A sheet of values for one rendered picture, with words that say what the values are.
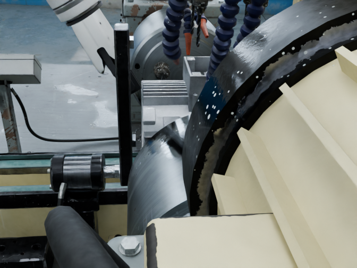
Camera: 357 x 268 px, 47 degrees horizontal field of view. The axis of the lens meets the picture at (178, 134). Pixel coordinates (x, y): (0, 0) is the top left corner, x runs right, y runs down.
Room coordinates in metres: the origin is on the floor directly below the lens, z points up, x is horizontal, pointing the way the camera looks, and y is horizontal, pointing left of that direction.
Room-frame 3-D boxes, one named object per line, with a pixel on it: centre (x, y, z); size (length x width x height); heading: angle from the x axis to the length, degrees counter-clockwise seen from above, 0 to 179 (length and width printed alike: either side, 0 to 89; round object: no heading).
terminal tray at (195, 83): (0.70, -0.07, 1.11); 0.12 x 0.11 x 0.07; 97
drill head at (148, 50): (1.05, 0.01, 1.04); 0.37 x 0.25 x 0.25; 7
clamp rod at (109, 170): (0.54, 0.13, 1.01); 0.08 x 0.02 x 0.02; 97
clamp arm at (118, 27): (0.54, 0.08, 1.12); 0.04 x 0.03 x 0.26; 97
